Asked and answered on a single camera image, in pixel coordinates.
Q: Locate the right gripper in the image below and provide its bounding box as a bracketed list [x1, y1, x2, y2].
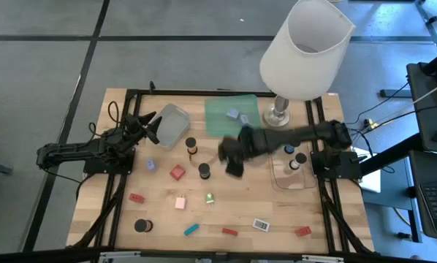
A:
[218, 126, 269, 179]

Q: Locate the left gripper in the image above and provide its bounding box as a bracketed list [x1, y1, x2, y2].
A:
[119, 111, 164, 147]

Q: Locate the black hourglass red sand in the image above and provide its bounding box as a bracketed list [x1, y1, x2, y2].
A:
[197, 162, 211, 180]
[133, 218, 154, 234]

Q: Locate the black hourglass orange sand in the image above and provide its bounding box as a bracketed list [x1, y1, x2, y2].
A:
[185, 137, 199, 156]

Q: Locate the red cube wall charger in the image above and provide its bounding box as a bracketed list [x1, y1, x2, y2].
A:
[169, 164, 187, 182]

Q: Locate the pink wall charger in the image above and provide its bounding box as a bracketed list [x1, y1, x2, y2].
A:
[174, 194, 188, 211]

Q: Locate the black hourglass pale sand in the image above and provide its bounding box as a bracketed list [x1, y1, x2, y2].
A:
[289, 152, 308, 172]

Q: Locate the white digital clock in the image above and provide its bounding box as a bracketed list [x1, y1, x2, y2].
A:
[252, 218, 271, 233]

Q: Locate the green plastic tray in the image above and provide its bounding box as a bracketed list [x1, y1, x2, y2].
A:
[203, 94, 262, 138]

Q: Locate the clear plastic bin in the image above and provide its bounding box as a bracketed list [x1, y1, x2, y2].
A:
[268, 140, 318, 191]

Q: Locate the teal digital clock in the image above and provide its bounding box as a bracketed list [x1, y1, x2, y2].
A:
[183, 223, 200, 237]

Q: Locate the silver table lamp white shade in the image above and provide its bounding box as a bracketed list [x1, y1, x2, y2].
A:
[259, 0, 357, 128]

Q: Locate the white flat box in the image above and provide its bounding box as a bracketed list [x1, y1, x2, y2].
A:
[351, 147, 382, 194]

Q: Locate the power strip with plugs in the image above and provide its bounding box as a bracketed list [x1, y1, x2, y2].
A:
[362, 117, 380, 132]

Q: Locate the black desk support bar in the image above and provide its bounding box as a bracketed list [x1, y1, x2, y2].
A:
[359, 133, 424, 177]

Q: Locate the grey desk foot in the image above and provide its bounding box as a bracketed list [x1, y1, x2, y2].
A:
[379, 88, 413, 99]

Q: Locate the black desk with keyboard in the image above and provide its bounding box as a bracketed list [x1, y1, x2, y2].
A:
[408, 149, 437, 243]

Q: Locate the black side desk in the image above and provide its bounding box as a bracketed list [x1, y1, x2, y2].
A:
[406, 45, 437, 154]

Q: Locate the black aluminium table frame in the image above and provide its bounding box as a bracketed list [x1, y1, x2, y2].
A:
[67, 80, 375, 256]

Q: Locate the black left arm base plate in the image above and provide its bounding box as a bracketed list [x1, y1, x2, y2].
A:
[83, 148, 136, 175]

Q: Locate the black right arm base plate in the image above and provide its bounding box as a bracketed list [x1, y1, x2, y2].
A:
[310, 150, 362, 180]

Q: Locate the black camera mount beam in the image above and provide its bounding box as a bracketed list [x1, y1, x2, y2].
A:
[0, 245, 437, 263]

